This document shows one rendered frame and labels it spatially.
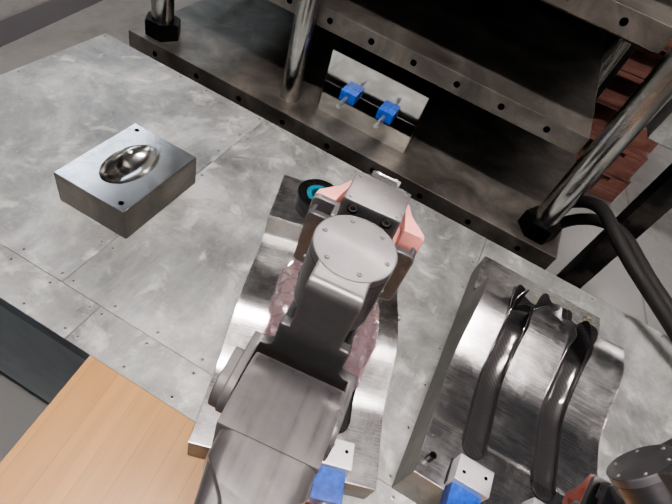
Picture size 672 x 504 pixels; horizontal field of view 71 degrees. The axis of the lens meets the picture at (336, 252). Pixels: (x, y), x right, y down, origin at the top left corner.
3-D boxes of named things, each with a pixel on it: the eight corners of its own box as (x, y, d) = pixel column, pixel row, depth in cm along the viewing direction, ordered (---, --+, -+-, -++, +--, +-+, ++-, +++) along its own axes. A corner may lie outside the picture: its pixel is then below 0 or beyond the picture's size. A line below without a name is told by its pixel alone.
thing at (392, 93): (403, 153, 127) (429, 97, 114) (317, 108, 130) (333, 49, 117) (452, 84, 160) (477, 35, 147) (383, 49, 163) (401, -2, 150)
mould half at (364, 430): (364, 499, 68) (389, 479, 59) (187, 454, 65) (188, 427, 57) (391, 248, 101) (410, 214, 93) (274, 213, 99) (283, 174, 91)
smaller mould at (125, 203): (126, 239, 85) (122, 213, 80) (60, 200, 87) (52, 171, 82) (195, 183, 98) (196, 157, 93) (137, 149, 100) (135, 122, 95)
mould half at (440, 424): (551, 587, 67) (618, 577, 57) (390, 487, 70) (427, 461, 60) (581, 332, 100) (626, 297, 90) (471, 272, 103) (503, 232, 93)
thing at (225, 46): (542, 272, 120) (556, 258, 116) (129, 49, 135) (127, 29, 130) (574, 129, 176) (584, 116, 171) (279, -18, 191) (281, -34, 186)
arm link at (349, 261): (305, 191, 32) (218, 323, 24) (420, 243, 32) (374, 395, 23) (275, 291, 40) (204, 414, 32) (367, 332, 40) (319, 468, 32)
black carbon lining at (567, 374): (547, 512, 66) (591, 496, 59) (445, 451, 68) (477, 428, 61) (571, 333, 89) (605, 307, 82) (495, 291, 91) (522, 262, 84)
